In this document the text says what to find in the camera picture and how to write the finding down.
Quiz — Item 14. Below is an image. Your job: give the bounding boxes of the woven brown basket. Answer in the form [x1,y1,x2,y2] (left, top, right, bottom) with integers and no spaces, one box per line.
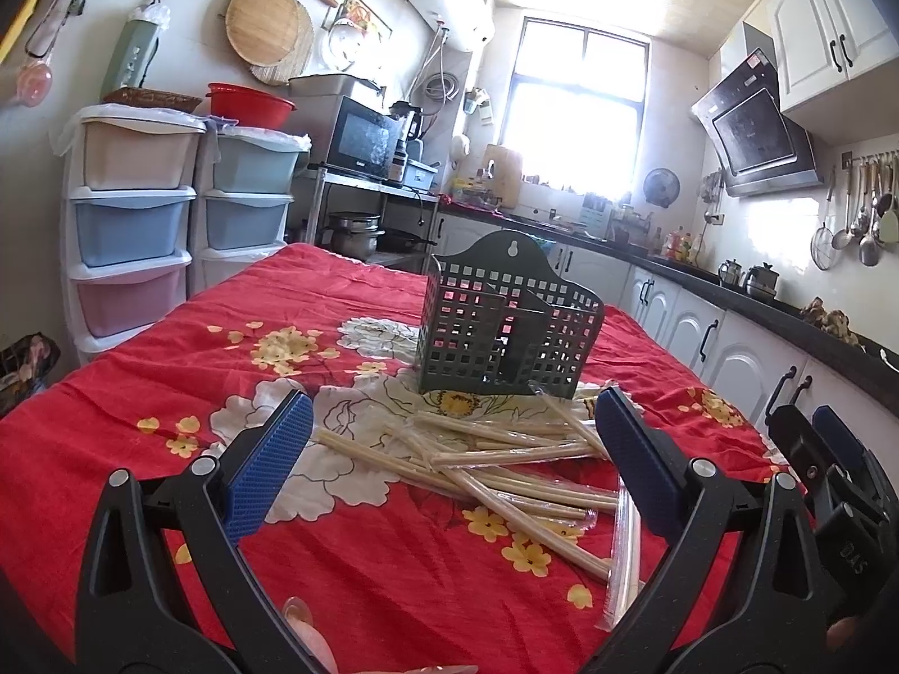
[102,87,201,114]

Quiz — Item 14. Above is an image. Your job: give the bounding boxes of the black range hood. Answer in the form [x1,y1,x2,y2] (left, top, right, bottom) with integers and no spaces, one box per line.
[692,49,823,198]

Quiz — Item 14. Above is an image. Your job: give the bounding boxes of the dark teapot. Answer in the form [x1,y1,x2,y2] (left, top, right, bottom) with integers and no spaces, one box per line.
[743,263,779,303]

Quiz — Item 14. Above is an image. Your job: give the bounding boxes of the dark green utensil basket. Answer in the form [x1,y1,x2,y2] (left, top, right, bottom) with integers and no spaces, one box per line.
[413,230,605,399]

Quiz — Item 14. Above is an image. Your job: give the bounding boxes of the plastic drawer tower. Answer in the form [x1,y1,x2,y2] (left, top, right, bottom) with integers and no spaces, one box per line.
[53,103,206,365]
[188,117,311,295]

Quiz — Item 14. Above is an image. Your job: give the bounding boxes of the green hanging bag holder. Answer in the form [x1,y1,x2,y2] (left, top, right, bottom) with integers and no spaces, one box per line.
[99,3,171,98]

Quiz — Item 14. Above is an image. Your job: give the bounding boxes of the red plastic basin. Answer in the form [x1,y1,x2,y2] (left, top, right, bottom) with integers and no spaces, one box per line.
[207,82,296,129]

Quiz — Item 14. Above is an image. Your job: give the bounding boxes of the wrapped chopsticks right clear packet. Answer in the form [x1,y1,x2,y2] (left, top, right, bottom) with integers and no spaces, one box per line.
[597,479,642,633]

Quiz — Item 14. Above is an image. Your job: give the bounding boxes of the steel kettle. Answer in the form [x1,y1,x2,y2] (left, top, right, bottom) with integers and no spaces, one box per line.
[716,259,742,289]

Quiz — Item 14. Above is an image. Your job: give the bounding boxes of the small wall fan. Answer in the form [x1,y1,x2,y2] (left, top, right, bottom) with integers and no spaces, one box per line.
[643,167,681,208]

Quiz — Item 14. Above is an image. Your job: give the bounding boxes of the white lower cabinets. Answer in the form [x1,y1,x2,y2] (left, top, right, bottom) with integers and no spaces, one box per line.
[433,210,897,479]

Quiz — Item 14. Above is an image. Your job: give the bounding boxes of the right plastic drawer tower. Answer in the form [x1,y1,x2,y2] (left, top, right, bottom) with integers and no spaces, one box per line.
[188,117,311,295]

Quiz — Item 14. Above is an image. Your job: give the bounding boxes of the steel pot on shelf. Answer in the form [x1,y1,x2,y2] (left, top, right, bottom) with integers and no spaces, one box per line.
[328,212,384,260]

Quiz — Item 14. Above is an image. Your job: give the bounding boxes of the left plastic drawer tower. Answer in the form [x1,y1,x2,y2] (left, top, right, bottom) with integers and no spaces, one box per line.
[53,103,206,365]

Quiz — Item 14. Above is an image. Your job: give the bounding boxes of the fruit wall picture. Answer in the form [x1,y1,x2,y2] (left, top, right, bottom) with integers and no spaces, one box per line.
[321,0,393,76]

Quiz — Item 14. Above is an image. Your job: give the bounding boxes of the hanging metal strainer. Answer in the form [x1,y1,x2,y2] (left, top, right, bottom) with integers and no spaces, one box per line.
[811,167,838,271]

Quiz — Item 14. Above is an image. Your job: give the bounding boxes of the round bamboo tray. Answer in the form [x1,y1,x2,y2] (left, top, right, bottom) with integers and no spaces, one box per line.
[224,0,314,87]

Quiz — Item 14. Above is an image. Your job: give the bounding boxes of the chopsticks long diagonal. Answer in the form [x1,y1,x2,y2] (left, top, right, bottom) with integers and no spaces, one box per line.
[392,425,611,582]

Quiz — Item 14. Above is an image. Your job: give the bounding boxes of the operator hand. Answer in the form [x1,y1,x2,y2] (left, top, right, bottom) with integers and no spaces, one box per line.
[282,596,479,674]

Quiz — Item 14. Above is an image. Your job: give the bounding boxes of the red floral tablecloth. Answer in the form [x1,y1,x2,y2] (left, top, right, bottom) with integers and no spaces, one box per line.
[0,242,803,674]

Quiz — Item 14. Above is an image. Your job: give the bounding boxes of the chopsticks horizontal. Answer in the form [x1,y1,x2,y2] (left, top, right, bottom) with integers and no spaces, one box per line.
[426,441,608,468]

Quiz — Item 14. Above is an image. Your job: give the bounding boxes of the white upper cabinet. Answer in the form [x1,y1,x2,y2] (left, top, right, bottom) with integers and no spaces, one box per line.
[718,0,897,146]

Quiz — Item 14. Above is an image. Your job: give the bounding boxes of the window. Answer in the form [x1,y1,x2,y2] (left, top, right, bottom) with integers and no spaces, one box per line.
[500,17,649,201]

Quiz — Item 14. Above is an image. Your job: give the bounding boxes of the ginger root on counter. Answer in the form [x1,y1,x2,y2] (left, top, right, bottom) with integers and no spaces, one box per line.
[800,297,861,347]

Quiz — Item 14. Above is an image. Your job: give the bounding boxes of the hanging metal ladle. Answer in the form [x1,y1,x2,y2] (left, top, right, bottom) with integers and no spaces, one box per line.
[858,161,880,268]

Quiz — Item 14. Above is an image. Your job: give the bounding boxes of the black microwave oven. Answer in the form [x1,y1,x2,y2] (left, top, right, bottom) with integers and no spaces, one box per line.
[283,96,402,180]

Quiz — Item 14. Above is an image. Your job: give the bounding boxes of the beige cutting board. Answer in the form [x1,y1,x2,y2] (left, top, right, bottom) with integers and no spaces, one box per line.
[482,143,521,208]

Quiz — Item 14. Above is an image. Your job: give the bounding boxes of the wrapped chopsticks upper right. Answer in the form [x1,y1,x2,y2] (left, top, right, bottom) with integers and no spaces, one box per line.
[533,386,610,459]

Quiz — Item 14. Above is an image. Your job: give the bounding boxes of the metal shelf rack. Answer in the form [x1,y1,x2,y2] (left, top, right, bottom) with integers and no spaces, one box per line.
[288,167,439,272]

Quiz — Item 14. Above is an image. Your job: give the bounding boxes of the black blender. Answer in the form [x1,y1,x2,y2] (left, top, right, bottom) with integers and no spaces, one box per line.
[389,101,424,161]

